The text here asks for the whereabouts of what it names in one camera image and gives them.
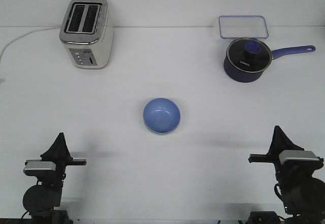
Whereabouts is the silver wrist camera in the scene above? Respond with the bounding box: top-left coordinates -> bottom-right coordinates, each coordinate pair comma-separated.
279,150 -> 319,165
23,161 -> 56,176

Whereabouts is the clear container blue rim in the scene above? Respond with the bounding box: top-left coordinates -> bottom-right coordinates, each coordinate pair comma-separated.
218,15 -> 269,39

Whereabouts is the blue saucepan with handle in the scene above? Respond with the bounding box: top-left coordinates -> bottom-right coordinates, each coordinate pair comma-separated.
223,45 -> 316,83

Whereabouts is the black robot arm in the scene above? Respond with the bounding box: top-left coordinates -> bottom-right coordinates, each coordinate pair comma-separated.
248,125 -> 324,223
22,132 -> 87,223

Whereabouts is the green bowl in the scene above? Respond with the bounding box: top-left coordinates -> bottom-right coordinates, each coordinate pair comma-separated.
149,130 -> 175,136

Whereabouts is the blue bowl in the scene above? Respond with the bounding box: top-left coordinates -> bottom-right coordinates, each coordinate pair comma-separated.
143,98 -> 181,132

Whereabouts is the cream and chrome toaster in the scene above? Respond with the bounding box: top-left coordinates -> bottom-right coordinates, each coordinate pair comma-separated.
59,0 -> 114,70

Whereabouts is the white toaster power cable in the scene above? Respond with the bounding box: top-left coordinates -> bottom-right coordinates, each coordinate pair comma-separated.
0,26 -> 63,83

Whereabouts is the glass pot lid blue knob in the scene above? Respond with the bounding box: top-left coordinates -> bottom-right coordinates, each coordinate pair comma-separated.
226,38 -> 272,73

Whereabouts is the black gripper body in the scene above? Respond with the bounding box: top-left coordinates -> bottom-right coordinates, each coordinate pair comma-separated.
248,154 -> 324,181
25,159 -> 86,181

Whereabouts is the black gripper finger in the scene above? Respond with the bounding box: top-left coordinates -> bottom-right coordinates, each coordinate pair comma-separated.
267,125 -> 304,155
40,132 -> 73,161

